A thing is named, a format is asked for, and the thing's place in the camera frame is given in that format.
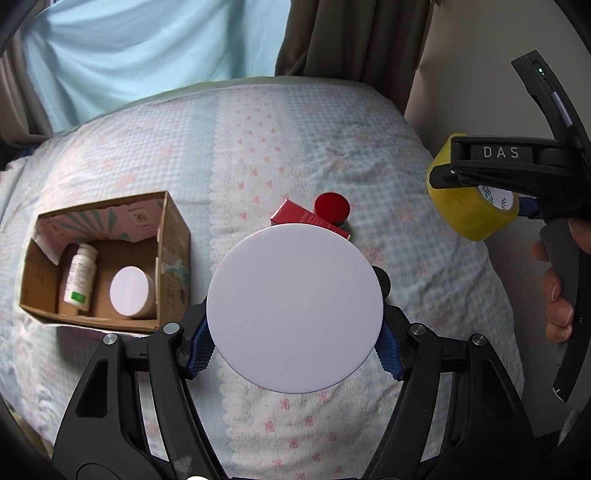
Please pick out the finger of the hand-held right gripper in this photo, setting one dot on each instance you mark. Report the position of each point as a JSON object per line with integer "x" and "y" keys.
{"x": 461, "y": 179}
{"x": 528, "y": 208}

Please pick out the large white round jar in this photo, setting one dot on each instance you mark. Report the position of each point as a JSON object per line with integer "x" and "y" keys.
{"x": 295, "y": 308}

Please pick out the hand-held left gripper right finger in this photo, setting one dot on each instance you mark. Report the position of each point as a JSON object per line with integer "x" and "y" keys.
{"x": 388, "y": 353}

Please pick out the person's right hand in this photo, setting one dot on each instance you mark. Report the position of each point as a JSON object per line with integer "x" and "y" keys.
{"x": 556, "y": 309}

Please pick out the yellow tape roll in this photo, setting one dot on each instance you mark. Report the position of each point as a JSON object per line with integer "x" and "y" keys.
{"x": 471, "y": 212}

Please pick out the red carton box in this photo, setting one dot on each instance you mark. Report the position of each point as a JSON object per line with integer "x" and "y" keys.
{"x": 293, "y": 214}

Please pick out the light blue curtain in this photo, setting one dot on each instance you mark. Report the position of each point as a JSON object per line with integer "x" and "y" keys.
{"x": 138, "y": 55}

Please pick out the red lidded round jar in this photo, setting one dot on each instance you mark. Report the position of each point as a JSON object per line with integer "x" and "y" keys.
{"x": 331, "y": 205}

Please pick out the small white round jar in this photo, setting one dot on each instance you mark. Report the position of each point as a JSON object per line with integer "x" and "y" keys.
{"x": 130, "y": 291}

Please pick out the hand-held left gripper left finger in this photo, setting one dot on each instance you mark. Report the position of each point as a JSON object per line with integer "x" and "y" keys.
{"x": 200, "y": 344}

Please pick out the pink printed checked bedspread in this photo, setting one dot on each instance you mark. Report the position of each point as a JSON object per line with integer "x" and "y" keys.
{"x": 295, "y": 152}

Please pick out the white pill bottle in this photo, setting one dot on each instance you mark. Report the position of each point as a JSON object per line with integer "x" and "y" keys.
{"x": 79, "y": 277}

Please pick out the cardboard box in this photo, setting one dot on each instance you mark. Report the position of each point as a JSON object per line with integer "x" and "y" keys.
{"x": 173, "y": 258}

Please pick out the brown curtain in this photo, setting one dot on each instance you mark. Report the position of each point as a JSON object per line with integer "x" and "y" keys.
{"x": 21, "y": 101}
{"x": 351, "y": 41}

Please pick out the black round object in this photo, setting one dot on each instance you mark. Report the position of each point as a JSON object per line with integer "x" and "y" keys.
{"x": 384, "y": 280}

